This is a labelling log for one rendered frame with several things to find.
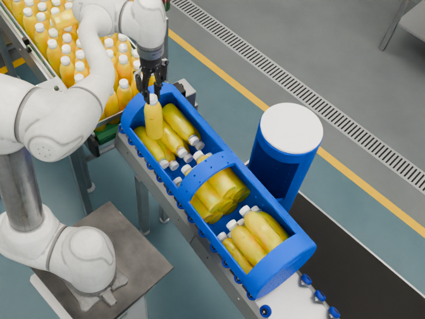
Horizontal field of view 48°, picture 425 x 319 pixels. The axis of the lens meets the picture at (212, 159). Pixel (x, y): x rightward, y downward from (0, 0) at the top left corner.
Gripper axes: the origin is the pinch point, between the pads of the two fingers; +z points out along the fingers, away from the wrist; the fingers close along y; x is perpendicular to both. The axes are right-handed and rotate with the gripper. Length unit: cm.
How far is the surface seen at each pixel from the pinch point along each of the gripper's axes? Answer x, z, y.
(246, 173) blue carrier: -41.3, 12.4, 13.8
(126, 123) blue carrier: 6.6, 19.2, -8.0
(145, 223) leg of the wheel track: 8, 118, -3
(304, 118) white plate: -26, 30, 62
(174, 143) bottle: -9.4, 23.9, 3.9
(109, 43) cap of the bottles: 53, 23, 10
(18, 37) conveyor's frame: 100, 43, -17
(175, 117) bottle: -1.6, 19.0, 9.7
